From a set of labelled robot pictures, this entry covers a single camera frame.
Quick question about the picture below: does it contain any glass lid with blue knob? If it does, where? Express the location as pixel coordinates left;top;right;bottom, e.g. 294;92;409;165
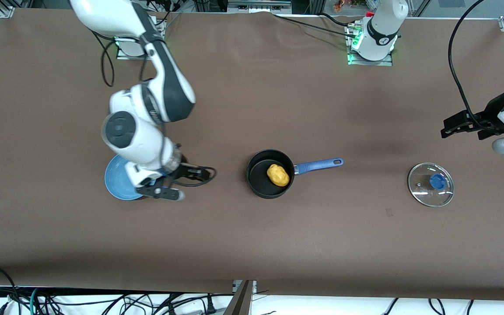
407;162;455;207

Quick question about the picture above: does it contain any yellow potato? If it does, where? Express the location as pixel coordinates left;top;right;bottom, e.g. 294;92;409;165
266;164;291;187

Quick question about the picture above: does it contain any blue round plate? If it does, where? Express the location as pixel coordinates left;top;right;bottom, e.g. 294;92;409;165
104;154;147;201

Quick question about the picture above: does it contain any grey power strip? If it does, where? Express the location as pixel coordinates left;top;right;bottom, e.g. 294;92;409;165
228;0;292;13

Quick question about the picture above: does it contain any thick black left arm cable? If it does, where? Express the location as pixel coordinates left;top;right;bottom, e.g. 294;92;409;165
448;0;504;134

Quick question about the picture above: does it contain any dark pot with blue handle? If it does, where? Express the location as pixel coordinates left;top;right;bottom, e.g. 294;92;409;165
246;149;345;200

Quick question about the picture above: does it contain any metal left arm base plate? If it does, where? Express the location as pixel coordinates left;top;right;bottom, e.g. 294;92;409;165
345;22;393;67

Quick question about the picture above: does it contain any black right arm base cable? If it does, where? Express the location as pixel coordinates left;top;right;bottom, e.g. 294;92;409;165
90;31;117;88

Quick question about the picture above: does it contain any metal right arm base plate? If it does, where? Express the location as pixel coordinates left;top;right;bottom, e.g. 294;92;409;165
115;17;168;60

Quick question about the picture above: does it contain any green floor cable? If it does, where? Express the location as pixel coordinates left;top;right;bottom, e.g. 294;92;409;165
29;287;42;315

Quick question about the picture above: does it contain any short black table cable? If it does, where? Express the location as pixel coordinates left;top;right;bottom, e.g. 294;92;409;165
320;12;351;27

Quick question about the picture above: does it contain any long black table cable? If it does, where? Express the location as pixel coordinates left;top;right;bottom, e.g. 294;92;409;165
273;13;360;39

